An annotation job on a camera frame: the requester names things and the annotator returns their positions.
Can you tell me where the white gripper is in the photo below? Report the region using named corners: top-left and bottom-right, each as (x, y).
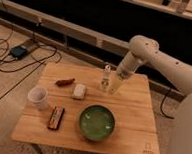
top-left (108, 52), bottom-right (144, 94)

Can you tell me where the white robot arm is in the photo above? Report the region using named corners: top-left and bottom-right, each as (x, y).
top-left (109, 35), bottom-right (192, 96)

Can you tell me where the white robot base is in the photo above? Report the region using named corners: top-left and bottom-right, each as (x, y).
top-left (167, 94), bottom-right (192, 154)

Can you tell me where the small clear bottle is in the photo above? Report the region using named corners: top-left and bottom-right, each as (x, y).
top-left (101, 65), bottom-right (111, 91)

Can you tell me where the white wrapped snack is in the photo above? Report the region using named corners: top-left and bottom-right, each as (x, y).
top-left (72, 83), bottom-right (87, 99)

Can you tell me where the green ceramic bowl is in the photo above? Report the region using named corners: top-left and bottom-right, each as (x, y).
top-left (79, 104), bottom-right (115, 142)

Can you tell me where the brown sausage snack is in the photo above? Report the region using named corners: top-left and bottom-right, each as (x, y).
top-left (55, 78), bottom-right (75, 87)

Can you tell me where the wooden folding table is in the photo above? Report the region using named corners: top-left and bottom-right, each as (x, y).
top-left (11, 63), bottom-right (160, 154)

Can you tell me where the dark red candy bar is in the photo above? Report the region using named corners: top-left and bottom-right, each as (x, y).
top-left (47, 107), bottom-right (65, 131)

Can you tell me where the white paper cup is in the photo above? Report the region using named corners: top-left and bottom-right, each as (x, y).
top-left (28, 86), bottom-right (48, 109)

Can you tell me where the black power adapter box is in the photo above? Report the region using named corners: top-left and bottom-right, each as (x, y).
top-left (9, 45), bottom-right (27, 59)

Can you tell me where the wooden wall rail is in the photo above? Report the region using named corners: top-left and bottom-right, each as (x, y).
top-left (0, 0), bottom-right (192, 103)

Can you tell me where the black cable by robot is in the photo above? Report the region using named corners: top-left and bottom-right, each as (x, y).
top-left (158, 85), bottom-right (178, 120)

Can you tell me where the black floor cable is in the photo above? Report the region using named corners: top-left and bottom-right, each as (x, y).
top-left (0, 27), bottom-right (65, 117)

